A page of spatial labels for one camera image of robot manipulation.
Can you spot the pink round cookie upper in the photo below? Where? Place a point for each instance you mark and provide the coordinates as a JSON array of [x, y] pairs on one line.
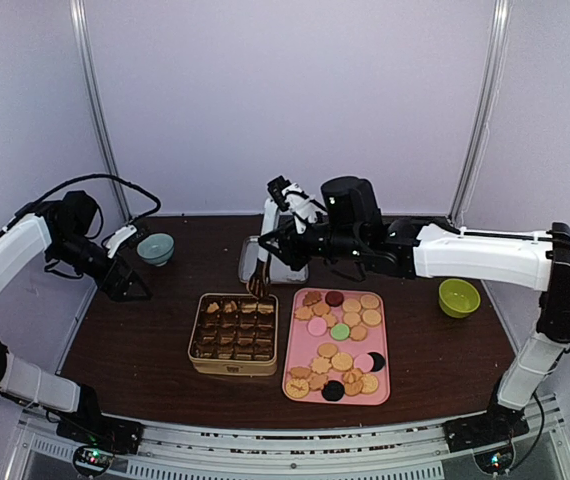
[[317, 327]]

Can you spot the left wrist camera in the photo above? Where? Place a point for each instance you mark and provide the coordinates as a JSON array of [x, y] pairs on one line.
[[126, 236]]

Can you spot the pink round cookie lower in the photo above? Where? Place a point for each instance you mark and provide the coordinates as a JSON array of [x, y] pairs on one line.
[[364, 362]]

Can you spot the right aluminium frame post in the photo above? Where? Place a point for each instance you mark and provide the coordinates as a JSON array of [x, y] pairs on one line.
[[488, 95]]

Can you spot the brown chocolate round cookie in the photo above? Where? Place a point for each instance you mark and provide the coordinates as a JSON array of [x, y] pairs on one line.
[[334, 298]]

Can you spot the light blue ceramic bowl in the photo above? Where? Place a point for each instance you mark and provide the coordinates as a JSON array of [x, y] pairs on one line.
[[157, 249]]

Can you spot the green plastic bowl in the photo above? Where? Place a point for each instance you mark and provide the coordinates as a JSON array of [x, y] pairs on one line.
[[458, 298]]

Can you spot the clock face round cookie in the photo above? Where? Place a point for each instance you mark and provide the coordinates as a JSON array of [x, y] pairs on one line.
[[297, 388]]

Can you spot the metal tongs white handle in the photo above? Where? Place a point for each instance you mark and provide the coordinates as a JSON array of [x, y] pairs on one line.
[[259, 282]]

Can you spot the black sandwich cookie right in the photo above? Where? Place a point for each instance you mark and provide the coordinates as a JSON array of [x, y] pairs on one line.
[[378, 361]]

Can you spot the black sandwich cookie bottom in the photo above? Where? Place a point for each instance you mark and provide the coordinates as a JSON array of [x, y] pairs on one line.
[[333, 391]]

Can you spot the pink round cookie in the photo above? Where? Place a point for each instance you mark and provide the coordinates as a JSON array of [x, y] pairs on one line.
[[317, 327], [364, 362]]

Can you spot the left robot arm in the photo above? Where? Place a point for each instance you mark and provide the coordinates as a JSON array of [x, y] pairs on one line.
[[43, 249]]

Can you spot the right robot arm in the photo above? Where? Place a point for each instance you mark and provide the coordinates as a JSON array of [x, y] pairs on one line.
[[346, 224]]

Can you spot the swirl butter cookie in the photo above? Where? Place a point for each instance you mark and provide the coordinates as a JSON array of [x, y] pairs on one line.
[[351, 376]]

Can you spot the green round cookie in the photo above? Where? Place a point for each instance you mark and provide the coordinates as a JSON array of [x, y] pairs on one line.
[[340, 332]]

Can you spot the black sandwich cookie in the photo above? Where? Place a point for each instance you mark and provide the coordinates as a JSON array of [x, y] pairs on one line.
[[378, 361], [333, 391]]

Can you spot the pink plastic tray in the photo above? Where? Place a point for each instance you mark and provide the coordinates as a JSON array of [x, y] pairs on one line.
[[320, 359]]

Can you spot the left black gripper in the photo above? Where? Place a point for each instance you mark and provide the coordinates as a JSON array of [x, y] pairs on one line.
[[114, 290]]

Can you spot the gold cookie tin box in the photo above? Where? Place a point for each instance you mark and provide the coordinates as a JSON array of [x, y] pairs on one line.
[[235, 335]]

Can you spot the silver tin lid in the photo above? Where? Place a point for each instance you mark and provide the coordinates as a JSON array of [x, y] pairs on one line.
[[279, 272]]

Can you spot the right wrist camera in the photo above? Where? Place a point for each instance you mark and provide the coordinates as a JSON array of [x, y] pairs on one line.
[[285, 196]]

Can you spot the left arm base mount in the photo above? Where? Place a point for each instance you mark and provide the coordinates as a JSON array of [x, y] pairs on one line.
[[113, 435]]

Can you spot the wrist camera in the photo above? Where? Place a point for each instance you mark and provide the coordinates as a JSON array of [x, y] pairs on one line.
[[285, 196], [126, 236]]

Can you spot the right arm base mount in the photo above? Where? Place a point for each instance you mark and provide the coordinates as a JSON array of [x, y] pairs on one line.
[[481, 430]]

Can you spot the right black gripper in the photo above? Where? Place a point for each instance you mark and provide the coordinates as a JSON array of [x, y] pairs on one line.
[[290, 252]]

